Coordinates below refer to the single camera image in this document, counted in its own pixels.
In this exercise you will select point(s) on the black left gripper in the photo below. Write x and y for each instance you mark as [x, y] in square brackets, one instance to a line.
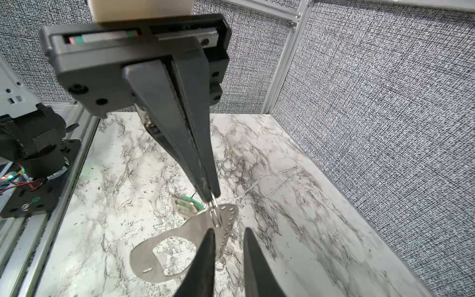
[89, 60]

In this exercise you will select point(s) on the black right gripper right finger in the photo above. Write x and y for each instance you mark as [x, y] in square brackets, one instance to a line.
[258, 278]

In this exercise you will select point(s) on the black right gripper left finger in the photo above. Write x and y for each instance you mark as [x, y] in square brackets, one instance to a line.
[200, 279]

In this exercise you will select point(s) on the silver keyring with rings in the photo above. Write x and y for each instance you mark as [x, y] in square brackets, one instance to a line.
[214, 212]

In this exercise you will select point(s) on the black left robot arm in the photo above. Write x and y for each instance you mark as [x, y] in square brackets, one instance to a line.
[170, 69]

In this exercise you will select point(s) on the aluminium horizontal back bar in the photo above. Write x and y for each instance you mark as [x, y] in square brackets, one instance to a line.
[268, 8]

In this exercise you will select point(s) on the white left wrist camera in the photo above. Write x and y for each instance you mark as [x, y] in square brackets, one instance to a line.
[129, 10]

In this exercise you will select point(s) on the aluminium corner post left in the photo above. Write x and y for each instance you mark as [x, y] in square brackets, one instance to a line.
[289, 49]

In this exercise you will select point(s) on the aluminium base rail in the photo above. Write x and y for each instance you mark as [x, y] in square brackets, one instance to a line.
[30, 219]

